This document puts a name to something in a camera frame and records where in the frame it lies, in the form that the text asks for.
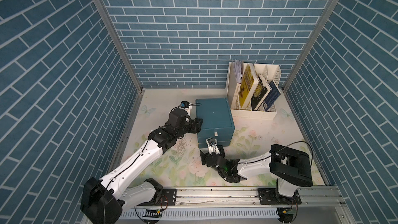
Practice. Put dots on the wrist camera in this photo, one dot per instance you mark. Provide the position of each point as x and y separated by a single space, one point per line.
212 146
185 105

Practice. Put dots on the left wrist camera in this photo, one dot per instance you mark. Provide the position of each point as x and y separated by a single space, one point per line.
185 105

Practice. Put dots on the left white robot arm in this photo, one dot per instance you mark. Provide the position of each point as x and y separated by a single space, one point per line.
104 200

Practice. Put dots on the yellow book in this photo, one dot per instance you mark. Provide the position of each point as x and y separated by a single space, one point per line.
248 85

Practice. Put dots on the metal rail base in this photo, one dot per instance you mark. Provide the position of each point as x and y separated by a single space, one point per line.
257 202

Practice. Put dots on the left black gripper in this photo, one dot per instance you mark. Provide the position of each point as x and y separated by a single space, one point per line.
195 126

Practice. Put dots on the black book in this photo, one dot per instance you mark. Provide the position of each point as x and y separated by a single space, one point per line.
260 93

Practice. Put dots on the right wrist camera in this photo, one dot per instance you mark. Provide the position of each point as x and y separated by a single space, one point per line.
212 146

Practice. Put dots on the white file organizer rack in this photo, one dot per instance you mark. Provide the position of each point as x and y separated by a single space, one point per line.
270 72

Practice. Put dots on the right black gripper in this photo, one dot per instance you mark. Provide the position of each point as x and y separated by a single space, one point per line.
205 156

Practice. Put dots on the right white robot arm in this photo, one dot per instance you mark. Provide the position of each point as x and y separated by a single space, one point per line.
291 166

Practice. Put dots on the white papers bundle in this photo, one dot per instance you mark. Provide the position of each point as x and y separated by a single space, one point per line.
238 66

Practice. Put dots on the blue book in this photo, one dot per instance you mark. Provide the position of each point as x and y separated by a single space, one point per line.
272 96

